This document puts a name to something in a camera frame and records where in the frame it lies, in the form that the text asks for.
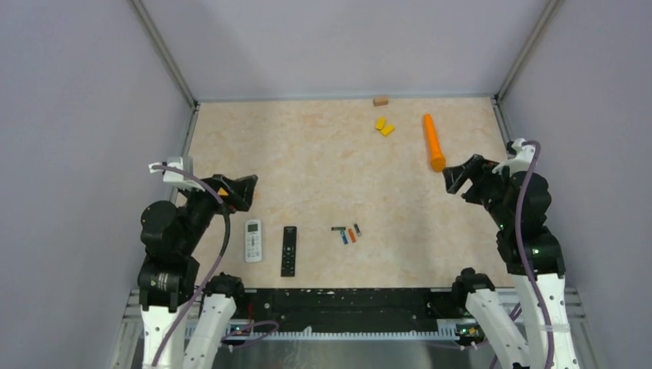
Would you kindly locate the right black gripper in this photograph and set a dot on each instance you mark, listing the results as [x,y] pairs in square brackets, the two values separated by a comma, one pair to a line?
[477,169]

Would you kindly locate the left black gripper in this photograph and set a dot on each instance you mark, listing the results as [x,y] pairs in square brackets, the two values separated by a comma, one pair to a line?
[240,191]

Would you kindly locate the black remote control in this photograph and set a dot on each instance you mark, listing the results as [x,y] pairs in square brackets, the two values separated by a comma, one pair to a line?
[288,252]

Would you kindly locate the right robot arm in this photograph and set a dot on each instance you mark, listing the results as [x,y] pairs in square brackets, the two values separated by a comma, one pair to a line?
[517,200]

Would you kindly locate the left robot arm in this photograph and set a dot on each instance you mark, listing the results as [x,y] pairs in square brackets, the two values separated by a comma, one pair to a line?
[184,321]

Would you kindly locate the white remote control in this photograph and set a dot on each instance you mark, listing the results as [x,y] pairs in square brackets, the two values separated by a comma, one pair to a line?
[253,247]

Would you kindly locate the orange toy carrot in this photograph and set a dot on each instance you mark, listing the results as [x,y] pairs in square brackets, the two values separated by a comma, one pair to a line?
[436,158]

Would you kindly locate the yellow block right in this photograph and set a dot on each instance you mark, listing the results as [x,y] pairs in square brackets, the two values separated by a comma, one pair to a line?
[386,129]

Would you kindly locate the yellow block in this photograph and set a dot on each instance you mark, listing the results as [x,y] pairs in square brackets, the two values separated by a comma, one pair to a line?
[380,123]
[386,129]

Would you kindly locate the orange battery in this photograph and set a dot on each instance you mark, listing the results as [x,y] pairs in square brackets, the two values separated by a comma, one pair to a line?
[351,236]

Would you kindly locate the yellow block left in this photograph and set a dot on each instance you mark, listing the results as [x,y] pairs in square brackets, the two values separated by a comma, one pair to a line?
[380,123]

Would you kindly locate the tan wooden block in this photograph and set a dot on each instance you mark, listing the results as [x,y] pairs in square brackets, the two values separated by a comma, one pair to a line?
[380,101]

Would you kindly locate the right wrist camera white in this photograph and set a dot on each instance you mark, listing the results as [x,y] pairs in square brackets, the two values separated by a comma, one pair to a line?
[522,153]

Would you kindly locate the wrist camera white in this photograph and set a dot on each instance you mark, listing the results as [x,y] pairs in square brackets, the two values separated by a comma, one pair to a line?
[522,153]
[175,172]

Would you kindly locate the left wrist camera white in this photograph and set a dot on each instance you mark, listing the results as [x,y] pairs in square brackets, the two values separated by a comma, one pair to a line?
[175,172]

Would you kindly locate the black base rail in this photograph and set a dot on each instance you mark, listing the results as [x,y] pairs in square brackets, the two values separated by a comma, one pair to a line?
[355,310]

